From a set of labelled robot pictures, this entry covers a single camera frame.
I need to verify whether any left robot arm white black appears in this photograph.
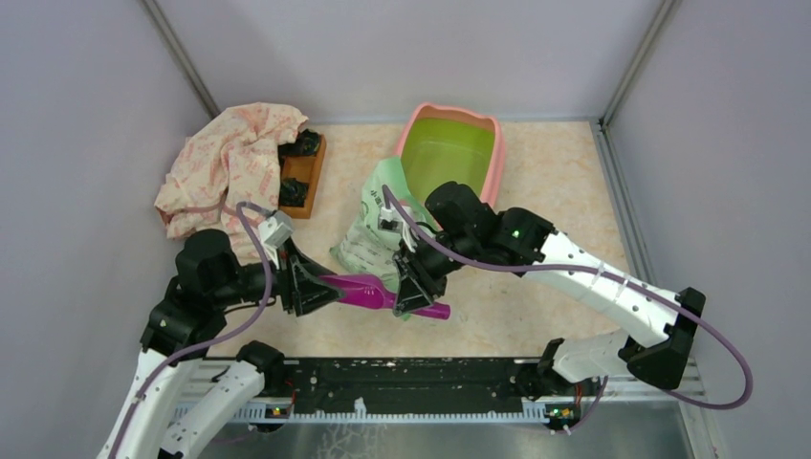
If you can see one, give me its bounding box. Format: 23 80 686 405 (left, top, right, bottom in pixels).
99 229 346 458

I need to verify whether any green cat litter bag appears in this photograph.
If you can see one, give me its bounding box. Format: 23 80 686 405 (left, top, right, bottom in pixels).
330 156 435 290

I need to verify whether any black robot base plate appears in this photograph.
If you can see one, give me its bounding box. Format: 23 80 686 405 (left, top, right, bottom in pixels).
259 358 600 419

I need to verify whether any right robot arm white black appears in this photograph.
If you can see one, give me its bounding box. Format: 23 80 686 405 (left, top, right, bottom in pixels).
379 182 706 394

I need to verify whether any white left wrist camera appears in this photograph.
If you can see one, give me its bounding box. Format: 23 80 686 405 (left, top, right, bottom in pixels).
257 210 294 268

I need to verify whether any brown wooden tray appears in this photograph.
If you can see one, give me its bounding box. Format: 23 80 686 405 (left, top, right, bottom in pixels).
278 129 327 220

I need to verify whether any aluminium frame rail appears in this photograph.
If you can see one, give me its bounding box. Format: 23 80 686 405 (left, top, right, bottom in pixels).
134 358 673 435

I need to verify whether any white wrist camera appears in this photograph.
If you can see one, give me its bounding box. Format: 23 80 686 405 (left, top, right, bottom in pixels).
378 208 406 237
257 210 294 268

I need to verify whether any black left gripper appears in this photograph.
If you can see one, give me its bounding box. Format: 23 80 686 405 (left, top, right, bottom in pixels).
212 234 347 316

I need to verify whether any pink green litter box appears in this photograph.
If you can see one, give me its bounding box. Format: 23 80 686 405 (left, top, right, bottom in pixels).
395 102 506 206

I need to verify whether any magenta plastic litter scoop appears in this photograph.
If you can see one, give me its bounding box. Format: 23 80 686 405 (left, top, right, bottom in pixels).
319 274 451 320

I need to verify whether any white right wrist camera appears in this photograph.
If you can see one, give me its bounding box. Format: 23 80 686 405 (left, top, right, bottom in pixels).
378 208 406 237

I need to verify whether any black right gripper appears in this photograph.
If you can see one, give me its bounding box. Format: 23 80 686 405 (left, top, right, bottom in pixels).
392 229 477 315

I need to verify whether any pink floral crumpled cloth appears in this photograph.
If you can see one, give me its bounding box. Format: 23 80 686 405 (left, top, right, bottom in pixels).
154 102 308 264

